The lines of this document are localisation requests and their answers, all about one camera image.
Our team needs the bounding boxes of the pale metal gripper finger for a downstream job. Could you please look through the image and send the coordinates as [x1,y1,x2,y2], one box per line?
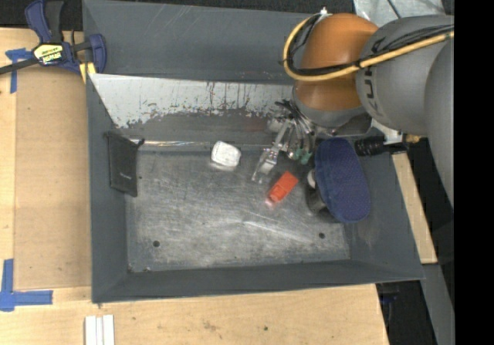
[251,147,276,182]
[260,157,279,184]

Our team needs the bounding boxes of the orange-red plastic block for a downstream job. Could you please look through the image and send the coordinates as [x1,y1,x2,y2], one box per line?
[265,170,300,208]

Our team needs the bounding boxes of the white crumpled plastic piece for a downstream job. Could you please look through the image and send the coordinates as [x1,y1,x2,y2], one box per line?
[210,140,242,171]

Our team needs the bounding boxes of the black and white round object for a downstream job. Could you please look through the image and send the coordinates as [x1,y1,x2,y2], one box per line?
[304,168,337,222]

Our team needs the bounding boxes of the grey metal bin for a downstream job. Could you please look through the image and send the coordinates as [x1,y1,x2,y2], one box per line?
[81,0,426,304]

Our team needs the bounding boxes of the black cloth pouch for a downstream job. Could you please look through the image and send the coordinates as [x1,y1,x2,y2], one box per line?
[103,130,146,198]

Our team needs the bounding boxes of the black cylinder on white bracket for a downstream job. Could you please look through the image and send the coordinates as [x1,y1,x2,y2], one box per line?
[354,119,422,157]

